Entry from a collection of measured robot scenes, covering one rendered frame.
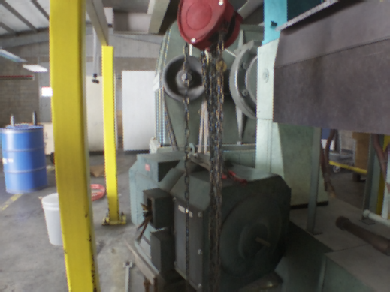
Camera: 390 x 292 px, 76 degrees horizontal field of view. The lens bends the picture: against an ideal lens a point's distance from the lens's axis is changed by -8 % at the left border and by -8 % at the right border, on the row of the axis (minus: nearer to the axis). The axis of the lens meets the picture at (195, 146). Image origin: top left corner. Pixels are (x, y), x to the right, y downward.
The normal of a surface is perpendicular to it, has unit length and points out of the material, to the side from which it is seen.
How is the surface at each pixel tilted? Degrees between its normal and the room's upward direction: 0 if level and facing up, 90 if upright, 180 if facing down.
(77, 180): 90
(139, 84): 90
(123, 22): 90
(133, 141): 90
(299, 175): 72
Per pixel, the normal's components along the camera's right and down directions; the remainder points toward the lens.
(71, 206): 0.23, 0.13
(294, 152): 0.22, -0.18
